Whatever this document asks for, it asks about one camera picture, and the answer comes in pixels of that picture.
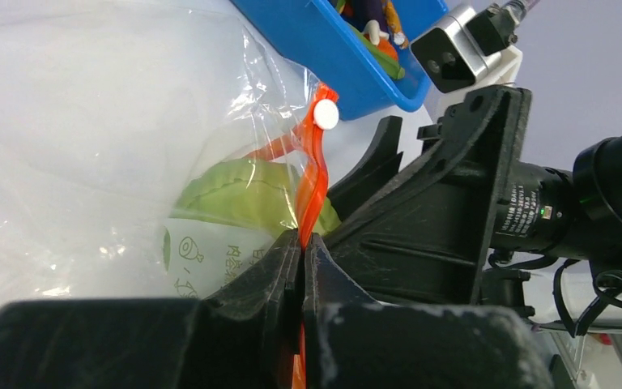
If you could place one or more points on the green toy cucumber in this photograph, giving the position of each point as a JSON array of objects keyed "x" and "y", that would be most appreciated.
[{"x": 384, "y": 53}]

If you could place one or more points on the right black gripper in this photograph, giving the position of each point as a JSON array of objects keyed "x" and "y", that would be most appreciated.
[{"x": 425, "y": 234}]

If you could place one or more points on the clear zip top bag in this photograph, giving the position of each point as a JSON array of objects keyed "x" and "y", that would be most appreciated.
[{"x": 108, "y": 109}]

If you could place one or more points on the green toy cabbage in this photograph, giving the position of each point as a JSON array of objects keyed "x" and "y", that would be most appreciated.
[{"x": 248, "y": 193}]

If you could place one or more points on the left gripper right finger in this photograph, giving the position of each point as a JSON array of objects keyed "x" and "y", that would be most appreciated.
[{"x": 354, "y": 341}]

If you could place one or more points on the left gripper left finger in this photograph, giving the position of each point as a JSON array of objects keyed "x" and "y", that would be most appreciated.
[{"x": 243, "y": 336}]

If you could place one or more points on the blue plastic bin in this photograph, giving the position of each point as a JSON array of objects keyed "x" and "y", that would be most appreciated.
[{"x": 313, "y": 34}]

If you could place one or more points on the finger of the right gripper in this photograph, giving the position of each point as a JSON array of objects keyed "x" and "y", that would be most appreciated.
[{"x": 374, "y": 169}]

